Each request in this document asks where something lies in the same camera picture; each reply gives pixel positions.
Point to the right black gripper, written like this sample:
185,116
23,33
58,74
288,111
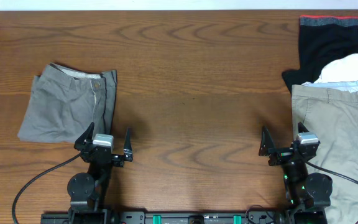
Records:
268,149

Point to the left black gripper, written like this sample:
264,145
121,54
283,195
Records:
82,145

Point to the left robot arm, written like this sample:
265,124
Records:
88,189

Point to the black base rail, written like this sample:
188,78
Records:
136,217

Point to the black garment with red trim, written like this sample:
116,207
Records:
322,40

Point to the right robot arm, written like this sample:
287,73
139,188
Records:
310,191

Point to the folded grey shorts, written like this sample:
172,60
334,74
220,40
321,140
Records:
64,102

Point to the white printed t-shirt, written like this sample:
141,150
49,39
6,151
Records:
341,74

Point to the khaki beige shorts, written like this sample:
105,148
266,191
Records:
333,116

